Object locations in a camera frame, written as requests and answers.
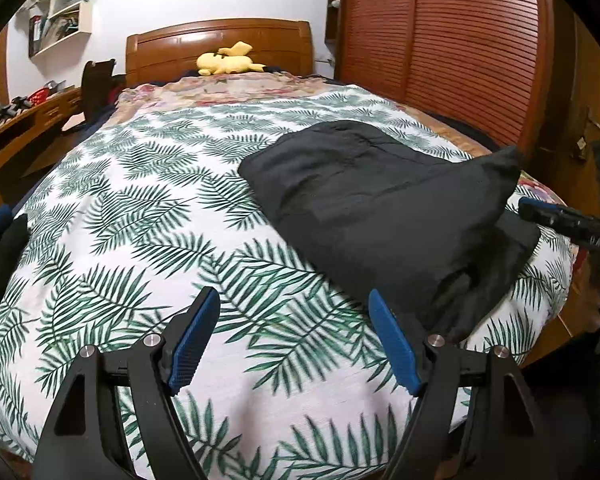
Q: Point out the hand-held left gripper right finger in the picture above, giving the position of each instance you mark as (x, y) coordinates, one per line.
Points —
(395, 345)

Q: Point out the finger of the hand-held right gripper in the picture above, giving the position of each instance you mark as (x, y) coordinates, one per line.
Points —
(565, 222)

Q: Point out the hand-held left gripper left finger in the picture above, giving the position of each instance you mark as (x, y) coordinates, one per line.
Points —
(192, 345)

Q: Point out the black jacket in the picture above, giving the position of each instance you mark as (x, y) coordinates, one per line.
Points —
(380, 210)

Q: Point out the green leaf print blanket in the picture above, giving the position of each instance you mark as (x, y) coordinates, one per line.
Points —
(155, 220)

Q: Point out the wooden door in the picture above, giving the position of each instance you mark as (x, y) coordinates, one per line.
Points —
(590, 85)

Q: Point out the dark cloth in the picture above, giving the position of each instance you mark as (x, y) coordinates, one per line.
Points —
(0, 255)

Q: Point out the wooden slatted wardrobe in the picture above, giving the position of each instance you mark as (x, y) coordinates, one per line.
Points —
(455, 35)

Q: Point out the floral blanket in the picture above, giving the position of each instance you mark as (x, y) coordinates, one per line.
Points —
(220, 90)

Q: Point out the dark chair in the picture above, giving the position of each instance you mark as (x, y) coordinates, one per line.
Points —
(97, 90)

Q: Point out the wooden desk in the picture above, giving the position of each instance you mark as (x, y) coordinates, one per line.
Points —
(15, 130)

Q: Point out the yellow plush toy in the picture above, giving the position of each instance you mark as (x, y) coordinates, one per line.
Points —
(227, 61)

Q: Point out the red basket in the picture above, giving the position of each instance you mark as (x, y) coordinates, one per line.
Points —
(40, 95)

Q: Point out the black gadget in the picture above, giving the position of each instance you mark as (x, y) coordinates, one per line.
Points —
(10, 108)

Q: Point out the wooden bed headboard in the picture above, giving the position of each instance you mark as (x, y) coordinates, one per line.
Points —
(180, 45)

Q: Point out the white wall shelf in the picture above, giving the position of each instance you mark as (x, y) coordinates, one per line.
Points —
(62, 15)

